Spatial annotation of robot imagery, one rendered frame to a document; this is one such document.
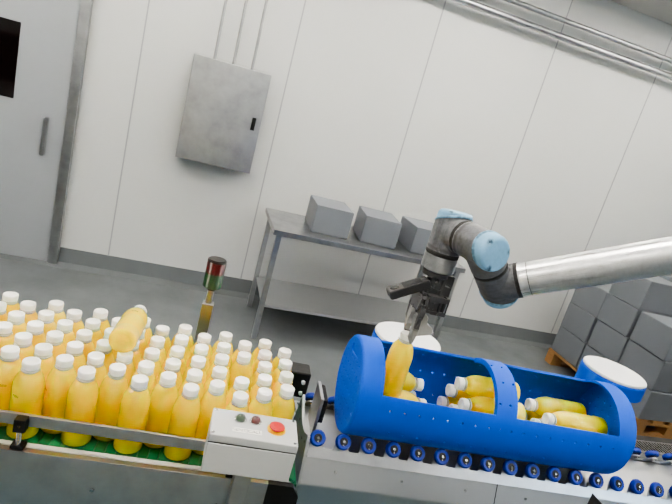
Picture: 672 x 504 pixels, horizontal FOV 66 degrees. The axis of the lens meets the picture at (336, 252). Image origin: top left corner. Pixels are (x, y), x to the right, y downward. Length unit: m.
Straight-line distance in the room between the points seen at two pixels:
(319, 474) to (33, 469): 0.71
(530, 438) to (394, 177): 3.53
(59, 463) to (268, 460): 0.51
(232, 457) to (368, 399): 0.40
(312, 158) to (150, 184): 1.39
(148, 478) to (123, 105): 3.57
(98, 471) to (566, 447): 1.27
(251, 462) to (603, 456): 1.06
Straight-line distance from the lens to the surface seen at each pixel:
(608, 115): 5.87
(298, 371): 1.74
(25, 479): 1.53
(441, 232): 1.36
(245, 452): 1.25
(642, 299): 5.07
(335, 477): 1.59
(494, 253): 1.28
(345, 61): 4.68
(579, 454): 1.79
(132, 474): 1.46
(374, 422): 1.49
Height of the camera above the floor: 1.82
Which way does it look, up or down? 15 degrees down
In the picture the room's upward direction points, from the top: 16 degrees clockwise
